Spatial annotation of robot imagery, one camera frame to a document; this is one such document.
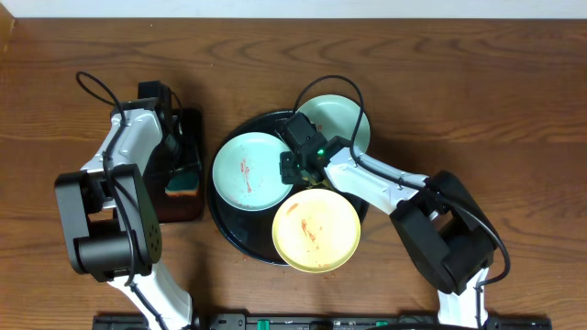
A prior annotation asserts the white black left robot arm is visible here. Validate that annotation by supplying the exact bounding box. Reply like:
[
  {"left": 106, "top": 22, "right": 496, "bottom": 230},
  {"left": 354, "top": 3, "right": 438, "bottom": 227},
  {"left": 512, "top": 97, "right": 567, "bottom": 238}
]
[{"left": 54, "top": 81, "right": 203, "bottom": 329}]

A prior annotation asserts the light blue plate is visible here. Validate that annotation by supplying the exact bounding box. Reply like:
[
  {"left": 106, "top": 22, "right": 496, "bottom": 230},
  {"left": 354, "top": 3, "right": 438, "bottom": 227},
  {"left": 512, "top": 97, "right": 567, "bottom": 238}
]
[{"left": 212, "top": 132, "right": 293, "bottom": 212}]

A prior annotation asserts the pale green plate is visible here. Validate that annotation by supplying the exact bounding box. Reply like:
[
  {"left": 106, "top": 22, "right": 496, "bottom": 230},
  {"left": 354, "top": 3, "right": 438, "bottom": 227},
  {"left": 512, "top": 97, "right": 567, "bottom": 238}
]
[{"left": 298, "top": 94, "right": 360, "bottom": 140}]

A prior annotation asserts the yellow plate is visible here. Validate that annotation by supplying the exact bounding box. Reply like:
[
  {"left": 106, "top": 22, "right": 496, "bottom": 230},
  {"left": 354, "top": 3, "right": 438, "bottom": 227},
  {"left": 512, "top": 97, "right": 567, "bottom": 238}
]
[{"left": 271, "top": 189, "right": 360, "bottom": 273}]

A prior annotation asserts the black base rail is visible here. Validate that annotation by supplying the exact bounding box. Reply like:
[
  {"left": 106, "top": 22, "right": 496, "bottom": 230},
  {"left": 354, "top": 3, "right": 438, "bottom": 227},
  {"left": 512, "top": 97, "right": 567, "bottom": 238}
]
[{"left": 91, "top": 313, "right": 554, "bottom": 330}]

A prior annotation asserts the round black tray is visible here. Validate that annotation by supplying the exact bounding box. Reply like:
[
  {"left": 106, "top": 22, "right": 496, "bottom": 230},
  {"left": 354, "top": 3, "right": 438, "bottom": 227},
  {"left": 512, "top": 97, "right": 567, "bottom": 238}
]
[{"left": 206, "top": 108, "right": 371, "bottom": 267}]

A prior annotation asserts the dark rectangular tray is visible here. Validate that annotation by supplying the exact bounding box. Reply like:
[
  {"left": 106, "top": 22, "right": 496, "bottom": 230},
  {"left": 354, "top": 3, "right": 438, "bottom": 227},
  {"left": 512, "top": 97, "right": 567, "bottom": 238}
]
[{"left": 144, "top": 109, "right": 205, "bottom": 224}]

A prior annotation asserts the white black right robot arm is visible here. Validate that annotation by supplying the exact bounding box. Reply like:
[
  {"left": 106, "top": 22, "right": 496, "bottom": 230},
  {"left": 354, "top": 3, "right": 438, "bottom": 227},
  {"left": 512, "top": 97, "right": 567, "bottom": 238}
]
[{"left": 279, "top": 112, "right": 511, "bottom": 329}]

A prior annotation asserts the green yellow sponge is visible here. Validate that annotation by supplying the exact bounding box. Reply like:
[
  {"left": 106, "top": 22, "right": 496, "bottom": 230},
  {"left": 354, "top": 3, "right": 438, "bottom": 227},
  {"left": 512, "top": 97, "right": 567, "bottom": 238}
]
[{"left": 165, "top": 171, "right": 200, "bottom": 196}]

